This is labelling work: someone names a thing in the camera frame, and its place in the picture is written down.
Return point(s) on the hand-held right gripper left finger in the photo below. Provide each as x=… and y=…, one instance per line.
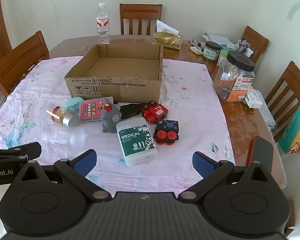
x=86, y=161

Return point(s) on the grey toy mouse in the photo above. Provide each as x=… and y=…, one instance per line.
x=110, y=120

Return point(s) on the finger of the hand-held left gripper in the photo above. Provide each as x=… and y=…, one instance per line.
x=15, y=152

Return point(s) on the red cube toy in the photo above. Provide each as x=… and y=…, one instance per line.
x=155, y=112

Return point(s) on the pink flat package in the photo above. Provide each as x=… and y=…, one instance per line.
x=90, y=112

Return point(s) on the yellow sticky note pad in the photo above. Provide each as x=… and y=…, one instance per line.
x=196, y=51

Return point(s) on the small jar silver lid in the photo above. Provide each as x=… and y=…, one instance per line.
x=65, y=117

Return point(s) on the white plastic bottle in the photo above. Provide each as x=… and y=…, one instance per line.
x=136, y=142

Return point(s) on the bunch of black pens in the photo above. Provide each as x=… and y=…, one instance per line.
x=197, y=45

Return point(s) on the green capped toothpick container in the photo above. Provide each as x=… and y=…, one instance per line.
x=222, y=57

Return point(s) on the phone in red case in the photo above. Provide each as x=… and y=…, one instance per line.
x=261, y=152

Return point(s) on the gold tissue pack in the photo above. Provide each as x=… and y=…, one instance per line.
x=165, y=40

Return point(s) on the clear cup of pens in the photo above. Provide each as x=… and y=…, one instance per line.
x=243, y=47

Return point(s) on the pink floral tablecloth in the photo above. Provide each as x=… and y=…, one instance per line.
x=40, y=80

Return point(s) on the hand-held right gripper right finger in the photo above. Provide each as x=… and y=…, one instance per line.
x=202, y=162

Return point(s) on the wooden dining chair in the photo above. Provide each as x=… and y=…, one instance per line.
x=20, y=57
x=140, y=11
x=290, y=80
x=255, y=40

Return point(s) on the clear plastic water bottle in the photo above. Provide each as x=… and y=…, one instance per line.
x=102, y=30

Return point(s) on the cardboard box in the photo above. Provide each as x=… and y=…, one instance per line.
x=115, y=87

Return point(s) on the clear plastic jar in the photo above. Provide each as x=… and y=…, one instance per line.
x=62, y=137

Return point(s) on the large clear jar black lid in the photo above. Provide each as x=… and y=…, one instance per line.
x=230, y=80

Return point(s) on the small dark jar black lid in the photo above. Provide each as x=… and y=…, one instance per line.
x=211, y=52

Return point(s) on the small white carton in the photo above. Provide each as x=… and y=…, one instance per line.
x=253, y=98

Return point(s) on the black and blue cube toy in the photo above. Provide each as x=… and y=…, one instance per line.
x=167, y=132

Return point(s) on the stack of white leaflets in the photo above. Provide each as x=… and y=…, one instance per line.
x=267, y=117

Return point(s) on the colourful paper bag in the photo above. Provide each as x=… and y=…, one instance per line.
x=293, y=132

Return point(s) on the stack of papers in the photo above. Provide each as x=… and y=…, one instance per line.
x=220, y=38

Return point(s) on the light blue earbud case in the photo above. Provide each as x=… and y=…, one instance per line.
x=73, y=103

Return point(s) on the teal small box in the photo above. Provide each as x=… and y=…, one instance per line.
x=223, y=46

